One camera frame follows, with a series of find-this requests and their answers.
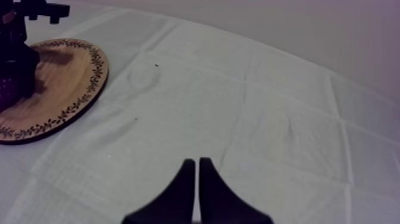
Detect purple toy grapes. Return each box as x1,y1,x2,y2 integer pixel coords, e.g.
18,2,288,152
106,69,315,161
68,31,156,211
0,77,23,113

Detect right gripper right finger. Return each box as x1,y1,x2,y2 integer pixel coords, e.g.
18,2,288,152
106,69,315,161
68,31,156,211
199,157,274,224

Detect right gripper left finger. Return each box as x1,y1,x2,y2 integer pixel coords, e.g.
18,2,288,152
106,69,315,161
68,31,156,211
121,158,196,224

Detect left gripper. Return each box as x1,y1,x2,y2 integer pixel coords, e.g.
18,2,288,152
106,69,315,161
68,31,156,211
0,41,40,98

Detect round wooden board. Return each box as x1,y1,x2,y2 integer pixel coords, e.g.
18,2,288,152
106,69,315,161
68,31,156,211
0,38,110,145

